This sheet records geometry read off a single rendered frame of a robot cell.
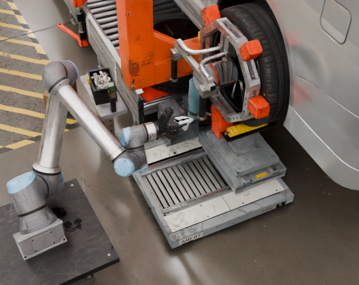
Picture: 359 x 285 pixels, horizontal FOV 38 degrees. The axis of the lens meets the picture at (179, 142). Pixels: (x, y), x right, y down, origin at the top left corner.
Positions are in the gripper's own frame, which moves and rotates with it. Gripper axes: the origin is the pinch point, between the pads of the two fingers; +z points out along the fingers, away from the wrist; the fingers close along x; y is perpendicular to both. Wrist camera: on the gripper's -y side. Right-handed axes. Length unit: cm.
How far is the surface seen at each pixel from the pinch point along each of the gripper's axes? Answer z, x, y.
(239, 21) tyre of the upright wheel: 32, -17, -41
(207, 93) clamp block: 6.7, 2.7, -15.7
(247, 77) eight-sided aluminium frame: 25.8, 6.4, -23.5
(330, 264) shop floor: 65, 61, 78
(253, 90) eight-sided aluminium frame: 28.4, 9.8, -17.3
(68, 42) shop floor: -16, -206, 64
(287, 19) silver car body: 39, 12, -55
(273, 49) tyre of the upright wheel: 40, 5, -35
